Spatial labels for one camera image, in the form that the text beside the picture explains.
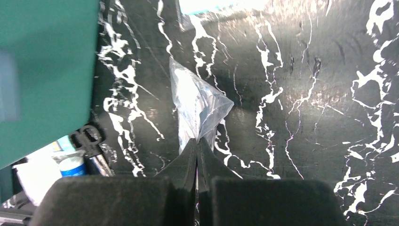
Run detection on clear plastic bag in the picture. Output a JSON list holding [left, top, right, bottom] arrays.
[[169, 57, 234, 154]]

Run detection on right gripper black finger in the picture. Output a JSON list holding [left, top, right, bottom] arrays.
[[197, 138, 347, 226]]

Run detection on green bandage packet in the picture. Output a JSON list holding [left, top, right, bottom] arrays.
[[178, 0, 268, 15]]

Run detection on white gauze pad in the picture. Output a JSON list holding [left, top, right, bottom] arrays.
[[12, 155, 62, 206]]

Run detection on black handled scissors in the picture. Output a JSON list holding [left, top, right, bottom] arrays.
[[69, 124, 114, 177]]

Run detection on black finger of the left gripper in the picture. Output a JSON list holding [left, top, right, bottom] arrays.
[[30, 139, 197, 226]]

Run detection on small blue capped bottle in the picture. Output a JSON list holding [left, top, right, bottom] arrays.
[[52, 150, 87, 177]]

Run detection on green medicine box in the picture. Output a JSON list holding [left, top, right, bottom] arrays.
[[0, 0, 101, 203]]

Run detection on zip bag teal header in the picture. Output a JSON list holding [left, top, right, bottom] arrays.
[[52, 135, 76, 152]]

